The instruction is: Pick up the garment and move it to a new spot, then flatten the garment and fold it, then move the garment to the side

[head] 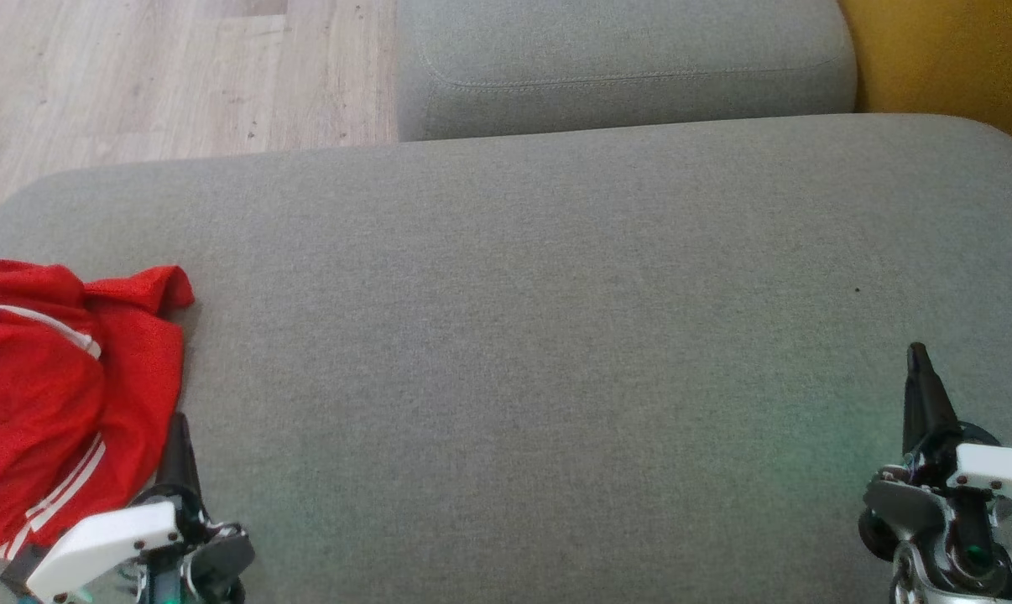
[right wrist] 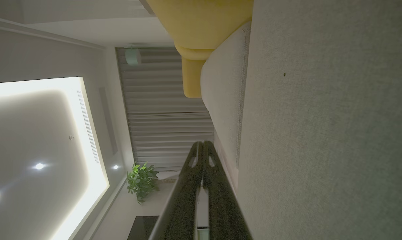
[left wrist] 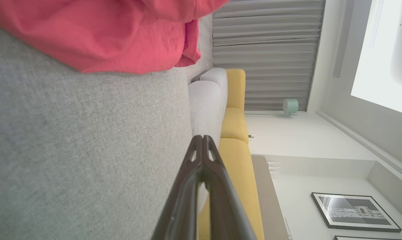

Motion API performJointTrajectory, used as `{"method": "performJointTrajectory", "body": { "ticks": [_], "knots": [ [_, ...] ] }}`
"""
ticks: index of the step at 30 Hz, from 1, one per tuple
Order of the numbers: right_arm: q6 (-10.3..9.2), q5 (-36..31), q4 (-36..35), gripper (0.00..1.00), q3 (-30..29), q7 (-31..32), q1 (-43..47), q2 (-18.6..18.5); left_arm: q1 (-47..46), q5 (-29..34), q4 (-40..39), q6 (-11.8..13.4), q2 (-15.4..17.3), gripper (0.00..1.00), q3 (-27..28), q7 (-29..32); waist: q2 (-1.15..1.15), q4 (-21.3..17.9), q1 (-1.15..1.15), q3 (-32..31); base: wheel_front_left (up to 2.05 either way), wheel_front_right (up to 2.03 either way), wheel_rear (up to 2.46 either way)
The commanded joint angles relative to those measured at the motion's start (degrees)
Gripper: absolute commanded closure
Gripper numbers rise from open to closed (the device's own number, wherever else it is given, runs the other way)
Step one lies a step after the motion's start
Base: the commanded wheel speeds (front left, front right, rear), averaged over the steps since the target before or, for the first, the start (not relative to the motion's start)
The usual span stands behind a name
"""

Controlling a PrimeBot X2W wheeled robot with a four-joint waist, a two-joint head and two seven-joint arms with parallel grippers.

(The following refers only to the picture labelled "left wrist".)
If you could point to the mint green floor lamp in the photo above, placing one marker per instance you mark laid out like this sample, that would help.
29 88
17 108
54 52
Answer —
290 106

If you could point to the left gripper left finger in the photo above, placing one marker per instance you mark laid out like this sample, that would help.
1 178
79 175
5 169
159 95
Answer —
179 200

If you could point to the red garment with white stripes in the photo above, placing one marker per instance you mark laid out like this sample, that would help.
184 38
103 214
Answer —
104 36

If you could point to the black framed wall picture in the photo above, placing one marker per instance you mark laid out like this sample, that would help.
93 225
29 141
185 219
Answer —
354 211
371 238

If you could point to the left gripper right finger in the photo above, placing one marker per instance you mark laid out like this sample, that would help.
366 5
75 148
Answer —
227 206

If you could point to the grey pleated curtain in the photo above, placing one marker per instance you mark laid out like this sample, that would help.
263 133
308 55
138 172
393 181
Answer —
267 50

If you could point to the light grey sofa cushion section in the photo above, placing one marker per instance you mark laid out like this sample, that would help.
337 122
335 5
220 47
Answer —
206 106

